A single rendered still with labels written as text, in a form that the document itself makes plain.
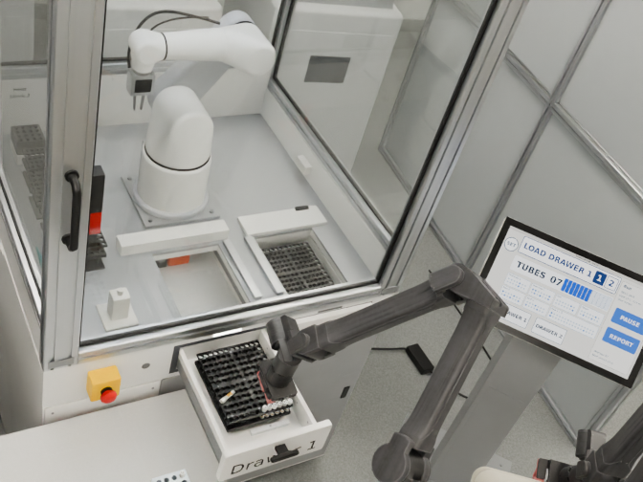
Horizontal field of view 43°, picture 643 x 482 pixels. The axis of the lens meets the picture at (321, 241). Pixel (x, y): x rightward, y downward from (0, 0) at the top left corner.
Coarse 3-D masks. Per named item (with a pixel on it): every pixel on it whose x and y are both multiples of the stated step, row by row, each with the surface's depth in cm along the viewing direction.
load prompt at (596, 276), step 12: (528, 240) 234; (528, 252) 234; (540, 252) 234; (552, 252) 233; (564, 252) 233; (552, 264) 233; (564, 264) 233; (576, 264) 233; (588, 264) 232; (576, 276) 232; (588, 276) 232; (600, 276) 232; (612, 276) 231; (600, 288) 232; (612, 288) 231
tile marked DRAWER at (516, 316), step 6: (510, 306) 234; (510, 312) 234; (516, 312) 234; (522, 312) 234; (504, 318) 234; (510, 318) 234; (516, 318) 234; (522, 318) 234; (528, 318) 233; (516, 324) 234; (522, 324) 234
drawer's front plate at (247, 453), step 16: (288, 432) 194; (304, 432) 196; (320, 432) 199; (240, 448) 188; (256, 448) 189; (272, 448) 193; (288, 448) 197; (304, 448) 201; (320, 448) 206; (224, 464) 187; (256, 464) 195; (272, 464) 199
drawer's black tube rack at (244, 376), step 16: (208, 352) 210; (224, 352) 211; (240, 352) 213; (256, 352) 214; (208, 368) 206; (224, 368) 211; (240, 368) 208; (256, 368) 210; (208, 384) 206; (224, 384) 203; (240, 384) 205; (256, 384) 206; (240, 400) 201; (256, 400) 206; (224, 416) 200; (240, 416) 202; (272, 416) 204
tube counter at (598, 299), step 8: (552, 272) 233; (552, 280) 233; (560, 280) 233; (568, 280) 233; (560, 288) 233; (568, 288) 233; (576, 288) 232; (584, 288) 232; (576, 296) 232; (584, 296) 232; (592, 296) 232; (600, 296) 231; (608, 296) 231; (592, 304) 232; (600, 304) 231; (608, 304) 231
